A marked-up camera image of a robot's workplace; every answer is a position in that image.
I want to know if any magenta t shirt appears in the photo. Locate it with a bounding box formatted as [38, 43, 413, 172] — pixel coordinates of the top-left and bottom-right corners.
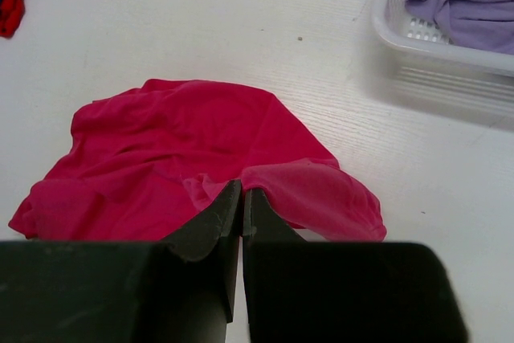
[9, 80, 386, 241]

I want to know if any white plastic basket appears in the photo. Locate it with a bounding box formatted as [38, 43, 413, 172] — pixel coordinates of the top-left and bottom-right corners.
[369, 0, 513, 132]

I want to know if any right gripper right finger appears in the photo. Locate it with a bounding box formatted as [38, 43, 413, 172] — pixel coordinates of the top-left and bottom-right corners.
[243, 189, 469, 342]

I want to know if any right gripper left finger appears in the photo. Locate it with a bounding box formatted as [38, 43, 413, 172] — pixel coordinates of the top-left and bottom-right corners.
[1, 181, 242, 342]

